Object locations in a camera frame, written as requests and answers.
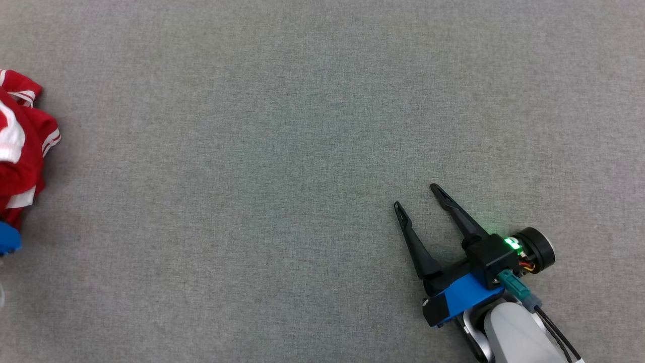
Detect right arm cable teal plug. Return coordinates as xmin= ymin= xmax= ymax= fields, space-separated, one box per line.
xmin=498 ymin=269 xmax=585 ymax=363

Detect red garment white striped sleeves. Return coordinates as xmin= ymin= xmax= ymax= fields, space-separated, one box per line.
xmin=0 ymin=68 xmax=62 ymax=232

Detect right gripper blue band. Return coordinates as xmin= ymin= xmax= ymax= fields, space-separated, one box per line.
xmin=394 ymin=183 xmax=556 ymax=319

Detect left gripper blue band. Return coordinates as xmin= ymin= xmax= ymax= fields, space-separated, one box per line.
xmin=0 ymin=221 xmax=23 ymax=256

